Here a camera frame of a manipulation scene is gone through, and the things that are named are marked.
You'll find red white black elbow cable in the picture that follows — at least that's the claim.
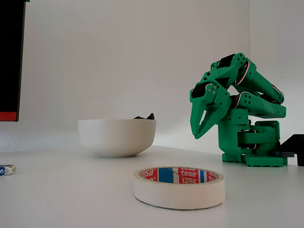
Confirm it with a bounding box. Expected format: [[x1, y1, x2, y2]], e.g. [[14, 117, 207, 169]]
[[270, 85, 285, 105]]

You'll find black table clamp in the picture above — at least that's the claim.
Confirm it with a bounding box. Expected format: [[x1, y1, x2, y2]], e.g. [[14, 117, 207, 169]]
[[275, 134, 304, 167]]

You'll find red white black wrist cable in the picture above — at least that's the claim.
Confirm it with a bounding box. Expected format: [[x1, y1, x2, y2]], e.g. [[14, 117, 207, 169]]
[[234, 60, 250, 86]]

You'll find black monitor edge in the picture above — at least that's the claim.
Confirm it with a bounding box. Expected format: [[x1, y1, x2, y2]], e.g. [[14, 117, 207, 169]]
[[0, 0, 31, 123]]

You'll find blue and white eraser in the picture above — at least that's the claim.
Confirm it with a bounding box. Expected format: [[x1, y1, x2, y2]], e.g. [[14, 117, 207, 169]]
[[0, 164, 17, 177]]

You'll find white ceramic bowl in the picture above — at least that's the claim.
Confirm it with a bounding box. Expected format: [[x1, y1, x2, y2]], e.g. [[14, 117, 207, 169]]
[[77, 119, 157, 158]]

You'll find white masking tape roll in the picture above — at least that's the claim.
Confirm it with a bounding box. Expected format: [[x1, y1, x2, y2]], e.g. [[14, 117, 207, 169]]
[[133, 166, 226, 210]]

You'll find black cloth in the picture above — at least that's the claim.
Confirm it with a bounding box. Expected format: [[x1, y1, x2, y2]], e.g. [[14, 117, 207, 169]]
[[133, 113, 155, 121]]

